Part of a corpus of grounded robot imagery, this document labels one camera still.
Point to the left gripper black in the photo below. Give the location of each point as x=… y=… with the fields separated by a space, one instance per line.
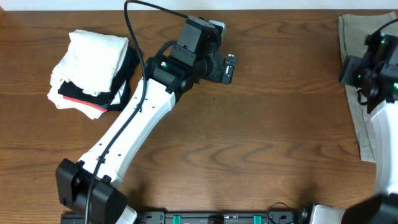
x=229 y=69

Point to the khaki green shorts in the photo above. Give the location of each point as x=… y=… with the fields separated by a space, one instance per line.
x=352 y=30

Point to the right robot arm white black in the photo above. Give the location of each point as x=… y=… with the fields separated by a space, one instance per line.
x=375 y=74

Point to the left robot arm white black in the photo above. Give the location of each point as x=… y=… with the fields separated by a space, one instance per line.
x=90 y=186

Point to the black folded garment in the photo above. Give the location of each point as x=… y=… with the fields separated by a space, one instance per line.
x=124 y=74

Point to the white folded garment on top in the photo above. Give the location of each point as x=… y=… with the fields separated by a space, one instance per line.
x=91 y=61

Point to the white garment at stack bottom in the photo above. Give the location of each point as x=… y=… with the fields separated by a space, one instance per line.
x=90 y=109

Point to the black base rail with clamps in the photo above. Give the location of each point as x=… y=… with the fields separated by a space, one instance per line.
x=278 y=216

